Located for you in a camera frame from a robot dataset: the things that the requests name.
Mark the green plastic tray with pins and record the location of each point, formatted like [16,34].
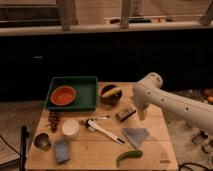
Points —
[86,93]

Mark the wooden board eraser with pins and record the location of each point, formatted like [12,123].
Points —
[124,113]

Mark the orange bowl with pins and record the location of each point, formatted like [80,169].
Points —
[63,95]

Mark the dark red grape bunch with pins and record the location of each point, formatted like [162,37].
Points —
[53,121]

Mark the yellow corn cob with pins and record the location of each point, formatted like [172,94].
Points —
[111,92]

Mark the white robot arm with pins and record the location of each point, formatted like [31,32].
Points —
[148,91]

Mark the small metal cup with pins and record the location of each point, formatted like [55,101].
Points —
[42,141]

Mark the blue sponge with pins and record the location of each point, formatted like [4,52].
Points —
[61,151]

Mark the spice bottle rack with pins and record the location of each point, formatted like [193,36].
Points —
[200,138]

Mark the white paper cup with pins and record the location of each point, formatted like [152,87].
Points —
[70,128]

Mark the white handled tool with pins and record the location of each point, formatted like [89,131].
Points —
[91,124]

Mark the green chili pepper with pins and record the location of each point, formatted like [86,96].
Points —
[132,154]

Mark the silver spoon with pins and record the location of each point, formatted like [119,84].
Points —
[83,122]

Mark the grey folded cloth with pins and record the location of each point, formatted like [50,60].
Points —
[135,136]

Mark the dark wooden bowl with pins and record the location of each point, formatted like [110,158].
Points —
[113,99]

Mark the black stand post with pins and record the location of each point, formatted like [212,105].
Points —
[24,136]

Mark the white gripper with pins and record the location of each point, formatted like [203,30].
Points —
[142,112]

